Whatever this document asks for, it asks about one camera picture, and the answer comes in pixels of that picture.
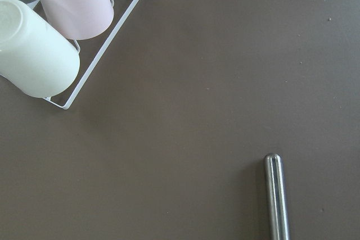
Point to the pink plastic cup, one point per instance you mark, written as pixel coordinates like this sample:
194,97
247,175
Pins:
79,19

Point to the white plastic cup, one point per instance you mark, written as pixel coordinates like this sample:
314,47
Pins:
35,57

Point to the steel muddler rod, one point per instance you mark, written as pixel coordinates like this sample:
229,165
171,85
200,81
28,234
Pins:
276,197

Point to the white wire cup rack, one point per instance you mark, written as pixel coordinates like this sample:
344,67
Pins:
91,50

